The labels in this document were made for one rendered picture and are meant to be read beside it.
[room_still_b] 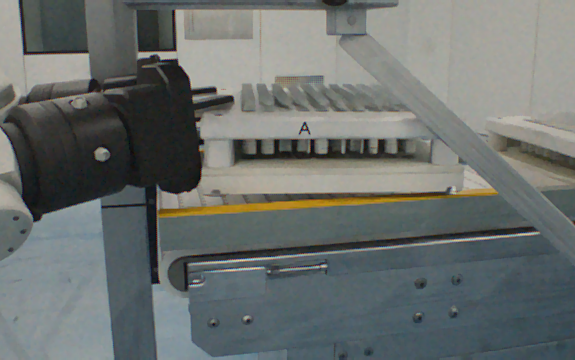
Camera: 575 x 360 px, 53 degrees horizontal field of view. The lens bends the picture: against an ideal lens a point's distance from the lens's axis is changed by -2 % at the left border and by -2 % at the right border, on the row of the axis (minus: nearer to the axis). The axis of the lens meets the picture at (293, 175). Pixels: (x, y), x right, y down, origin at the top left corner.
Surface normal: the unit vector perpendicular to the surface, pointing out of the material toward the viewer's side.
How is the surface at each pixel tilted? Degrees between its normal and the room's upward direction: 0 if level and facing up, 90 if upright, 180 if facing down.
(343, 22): 90
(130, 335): 90
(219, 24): 90
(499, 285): 90
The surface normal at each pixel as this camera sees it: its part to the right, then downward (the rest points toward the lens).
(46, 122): 0.43, -0.59
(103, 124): 0.55, -0.39
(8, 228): 0.61, 0.68
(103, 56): 0.22, 0.23
